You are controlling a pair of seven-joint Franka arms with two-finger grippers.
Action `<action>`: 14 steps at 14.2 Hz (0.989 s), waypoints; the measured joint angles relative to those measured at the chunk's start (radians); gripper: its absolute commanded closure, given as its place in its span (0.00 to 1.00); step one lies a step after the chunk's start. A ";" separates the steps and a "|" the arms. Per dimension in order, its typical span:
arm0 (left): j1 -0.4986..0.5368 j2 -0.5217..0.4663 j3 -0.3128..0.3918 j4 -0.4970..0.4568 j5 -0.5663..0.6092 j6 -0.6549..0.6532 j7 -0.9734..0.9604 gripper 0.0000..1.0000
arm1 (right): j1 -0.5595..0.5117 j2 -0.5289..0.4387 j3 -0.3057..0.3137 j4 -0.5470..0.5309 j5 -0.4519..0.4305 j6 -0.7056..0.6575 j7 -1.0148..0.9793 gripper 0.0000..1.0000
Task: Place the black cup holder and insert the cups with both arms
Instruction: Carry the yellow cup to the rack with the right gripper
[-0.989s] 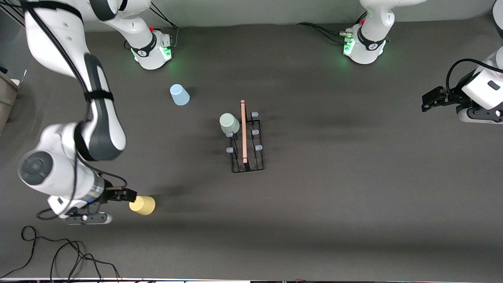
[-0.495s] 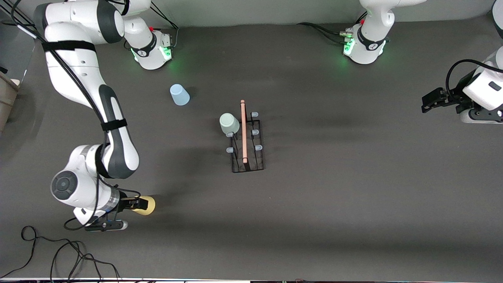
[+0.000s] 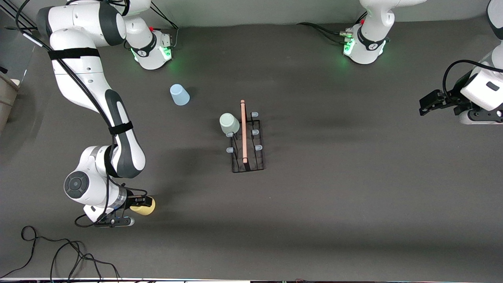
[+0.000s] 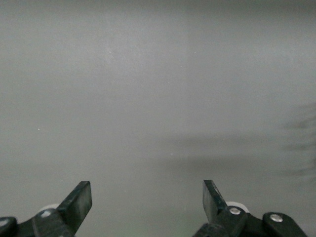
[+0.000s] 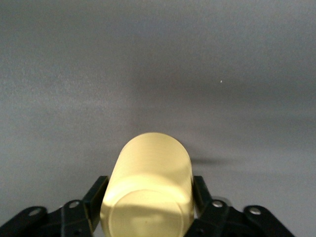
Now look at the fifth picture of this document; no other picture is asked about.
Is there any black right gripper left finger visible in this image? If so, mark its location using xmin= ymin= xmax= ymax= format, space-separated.
xmin=0 ymin=175 xmax=110 ymax=237

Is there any dark grey table mat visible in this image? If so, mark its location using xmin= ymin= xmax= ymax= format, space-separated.
xmin=0 ymin=0 xmax=316 ymax=237

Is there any yellow plastic cup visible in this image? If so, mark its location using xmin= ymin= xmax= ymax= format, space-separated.
xmin=100 ymin=132 xmax=196 ymax=237

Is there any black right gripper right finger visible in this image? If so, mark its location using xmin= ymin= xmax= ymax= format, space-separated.
xmin=187 ymin=175 xmax=298 ymax=237

